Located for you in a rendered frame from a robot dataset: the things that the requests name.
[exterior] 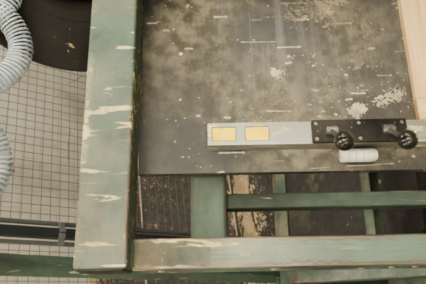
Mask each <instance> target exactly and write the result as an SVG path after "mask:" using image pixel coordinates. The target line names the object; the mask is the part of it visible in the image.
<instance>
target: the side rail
mask: <svg viewBox="0 0 426 284"><path fill-rule="evenodd" d="M133 241H134V266H133V268H132V270H133V271H138V273H140V274H147V273H213V272H247V271H314V270H348V269H414V268H426V233H416V234H381V235H314V236H247V237H213V238H146V239H134V240H133Z"/></svg>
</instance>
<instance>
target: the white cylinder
mask: <svg viewBox="0 0 426 284"><path fill-rule="evenodd" d="M338 158H339V162H340V163H342V162H375V161H376V160H378V151H377V150H376V149H374V148H355V149H353V148H351V149H350V150H347V151H342V150H339V152H338Z"/></svg>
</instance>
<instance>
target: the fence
mask: <svg viewBox="0 0 426 284"><path fill-rule="evenodd" d="M406 125H407V130H411V131H414V132H415V133H416V134H417V136H418V144H417V145H416V147H426V120H406ZM220 127H235V128H236V141H212V128H220ZM246 127H269V140H263V141H246V140H245V128H246ZM207 144H208V151H228V150H297V149H332V148H337V147H336V146H335V143H313V139H312V131H311V122H251V123H216V124H207ZM352 148H401V147H400V146H399V145H398V143H397V142H375V143H354V146H353V147H352Z"/></svg>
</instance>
